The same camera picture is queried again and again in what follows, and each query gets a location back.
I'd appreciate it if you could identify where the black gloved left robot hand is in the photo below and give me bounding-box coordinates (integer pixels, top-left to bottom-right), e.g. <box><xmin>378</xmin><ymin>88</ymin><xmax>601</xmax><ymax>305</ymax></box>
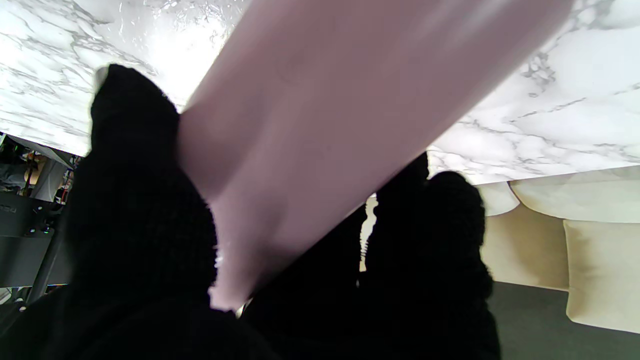
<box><xmin>0</xmin><ymin>63</ymin><xmax>502</xmax><ymax>360</ymax></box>

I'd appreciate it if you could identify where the pink thermos body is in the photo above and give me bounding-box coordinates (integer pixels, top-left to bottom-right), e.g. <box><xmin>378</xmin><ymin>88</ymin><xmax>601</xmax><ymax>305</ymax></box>
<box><xmin>177</xmin><ymin>0</ymin><xmax>574</xmax><ymax>312</ymax></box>

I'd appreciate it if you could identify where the dark equipment desk with clutter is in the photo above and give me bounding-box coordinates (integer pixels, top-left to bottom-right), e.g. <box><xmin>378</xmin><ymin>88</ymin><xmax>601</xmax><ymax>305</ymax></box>
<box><xmin>0</xmin><ymin>132</ymin><xmax>81</xmax><ymax>306</ymax></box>

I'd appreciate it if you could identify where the cream sofa seat cushion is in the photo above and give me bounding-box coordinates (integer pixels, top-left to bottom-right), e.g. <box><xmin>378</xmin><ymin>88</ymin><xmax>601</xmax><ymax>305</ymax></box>
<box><xmin>472</xmin><ymin>181</ymin><xmax>521</xmax><ymax>217</ymax></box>
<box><xmin>510</xmin><ymin>167</ymin><xmax>640</xmax><ymax>224</ymax></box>

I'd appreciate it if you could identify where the cream fabric sofa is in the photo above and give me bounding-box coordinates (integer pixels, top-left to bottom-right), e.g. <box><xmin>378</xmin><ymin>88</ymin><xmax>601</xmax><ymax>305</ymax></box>
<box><xmin>360</xmin><ymin>166</ymin><xmax>640</xmax><ymax>335</ymax></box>

